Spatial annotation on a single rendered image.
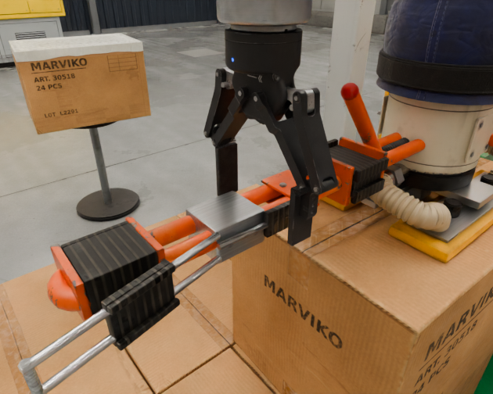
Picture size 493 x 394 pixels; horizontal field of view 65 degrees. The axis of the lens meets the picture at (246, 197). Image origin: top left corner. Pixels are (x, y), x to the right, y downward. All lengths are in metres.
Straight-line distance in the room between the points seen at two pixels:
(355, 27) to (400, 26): 1.48
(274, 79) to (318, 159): 0.09
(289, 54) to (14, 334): 0.99
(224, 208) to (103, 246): 0.14
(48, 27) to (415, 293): 7.66
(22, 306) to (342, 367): 0.87
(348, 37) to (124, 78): 1.19
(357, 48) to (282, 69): 1.81
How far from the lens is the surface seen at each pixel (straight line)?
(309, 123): 0.37
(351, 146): 0.61
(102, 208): 2.63
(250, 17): 0.36
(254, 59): 0.37
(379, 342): 0.59
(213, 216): 0.43
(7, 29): 7.80
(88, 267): 0.37
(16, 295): 1.29
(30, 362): 0.32
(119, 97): 2.27
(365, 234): 0.68
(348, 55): 2.19
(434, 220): 0.63
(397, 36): 0.68
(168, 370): 0.97
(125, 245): 0.39
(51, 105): 2.21
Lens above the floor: 1.32
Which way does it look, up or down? 30 degrees down
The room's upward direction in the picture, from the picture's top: straight up
